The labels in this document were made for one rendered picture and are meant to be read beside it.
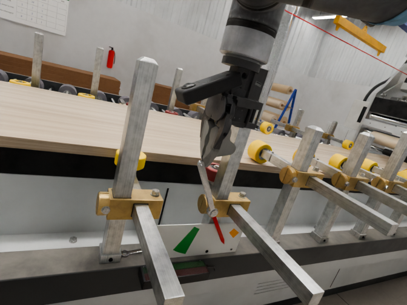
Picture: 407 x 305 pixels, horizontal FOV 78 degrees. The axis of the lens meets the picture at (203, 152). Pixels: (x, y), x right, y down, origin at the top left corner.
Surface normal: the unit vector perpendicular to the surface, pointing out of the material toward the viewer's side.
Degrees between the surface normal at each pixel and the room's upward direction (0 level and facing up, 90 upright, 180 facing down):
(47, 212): 90
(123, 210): 90
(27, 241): 0
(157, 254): 0
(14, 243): 0
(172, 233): 90
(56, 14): 90
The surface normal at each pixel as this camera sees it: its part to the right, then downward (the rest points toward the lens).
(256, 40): 0.15, 0.32
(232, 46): -0.56, 0.10
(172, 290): 0.26, -0.92
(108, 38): 0.48, 0.37
